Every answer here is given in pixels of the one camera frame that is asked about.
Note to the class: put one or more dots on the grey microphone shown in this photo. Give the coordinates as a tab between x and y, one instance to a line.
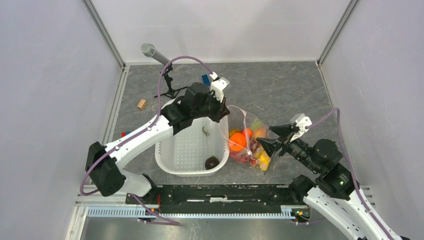
150	51

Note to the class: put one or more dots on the red blue toy brick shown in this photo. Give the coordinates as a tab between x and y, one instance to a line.
123	134

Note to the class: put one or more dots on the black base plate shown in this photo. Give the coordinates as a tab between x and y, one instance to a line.
223	199

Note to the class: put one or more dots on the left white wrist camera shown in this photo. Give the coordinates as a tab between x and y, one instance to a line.
217	86

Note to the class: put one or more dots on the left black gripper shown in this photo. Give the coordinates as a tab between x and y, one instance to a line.
222	111

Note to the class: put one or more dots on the yellow pear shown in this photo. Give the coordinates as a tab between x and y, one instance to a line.
263	161

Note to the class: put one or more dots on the green pepper stem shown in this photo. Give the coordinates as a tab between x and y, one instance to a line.
206	133

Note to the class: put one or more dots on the brown kiwi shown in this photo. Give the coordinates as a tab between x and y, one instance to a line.
234	131

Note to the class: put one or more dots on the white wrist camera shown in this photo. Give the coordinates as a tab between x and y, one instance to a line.
301	123
217	86

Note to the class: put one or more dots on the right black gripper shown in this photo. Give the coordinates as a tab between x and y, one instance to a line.
270	145

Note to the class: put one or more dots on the white plastic basket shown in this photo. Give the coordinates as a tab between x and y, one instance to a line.
185	153

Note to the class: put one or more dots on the orange tangerine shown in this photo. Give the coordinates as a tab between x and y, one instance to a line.
237	142

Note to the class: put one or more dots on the strawberry bunch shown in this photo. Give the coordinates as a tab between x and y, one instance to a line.
256	151

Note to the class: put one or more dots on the red bell pepper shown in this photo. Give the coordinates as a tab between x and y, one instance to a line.
239	157

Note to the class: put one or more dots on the orange carrot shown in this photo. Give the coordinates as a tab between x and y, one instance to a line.
253	125

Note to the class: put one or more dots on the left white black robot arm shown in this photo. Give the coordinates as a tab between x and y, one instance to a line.
105	164

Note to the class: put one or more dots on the wooden block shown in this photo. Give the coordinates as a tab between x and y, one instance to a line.
142	104

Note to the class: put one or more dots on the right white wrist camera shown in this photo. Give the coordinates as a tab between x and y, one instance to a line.
301	123

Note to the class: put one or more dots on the dark avocado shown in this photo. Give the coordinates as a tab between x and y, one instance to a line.
211	163

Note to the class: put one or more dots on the peach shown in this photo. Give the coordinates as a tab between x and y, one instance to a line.
260	132

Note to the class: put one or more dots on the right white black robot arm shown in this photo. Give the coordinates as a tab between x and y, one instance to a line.
335	193

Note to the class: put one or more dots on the clear zip top bag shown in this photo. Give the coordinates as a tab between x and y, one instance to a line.
241	119

